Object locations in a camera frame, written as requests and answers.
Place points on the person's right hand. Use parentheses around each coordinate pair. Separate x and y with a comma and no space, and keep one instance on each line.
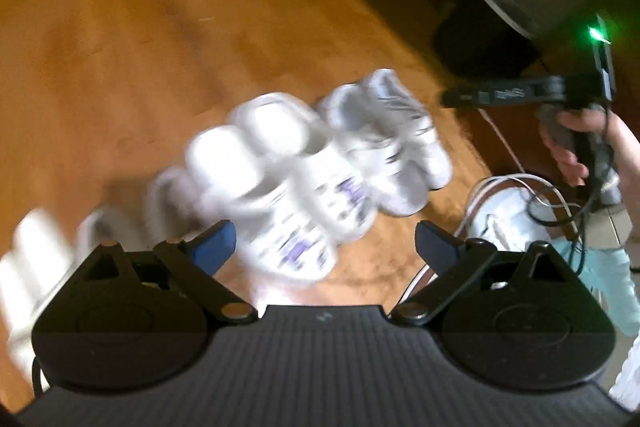
(620,157)

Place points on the plain white slipper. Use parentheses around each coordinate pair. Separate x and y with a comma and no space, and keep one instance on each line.
(170,202)
(35,267)

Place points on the turquoise shorts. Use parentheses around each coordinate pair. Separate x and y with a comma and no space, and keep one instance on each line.
(605,282)

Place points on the white clog with purple charms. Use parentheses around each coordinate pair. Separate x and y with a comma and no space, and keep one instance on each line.
(320,167)
(280,237)

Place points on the white lace-up sneaker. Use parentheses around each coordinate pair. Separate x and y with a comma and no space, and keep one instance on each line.
(425,142)
(390,177)

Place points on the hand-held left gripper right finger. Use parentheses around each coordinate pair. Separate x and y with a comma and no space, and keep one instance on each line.
(435,244)

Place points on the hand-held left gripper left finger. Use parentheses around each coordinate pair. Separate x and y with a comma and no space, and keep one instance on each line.
(215,244)

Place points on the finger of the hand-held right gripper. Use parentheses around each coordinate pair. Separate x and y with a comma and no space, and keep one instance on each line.
(500,94)

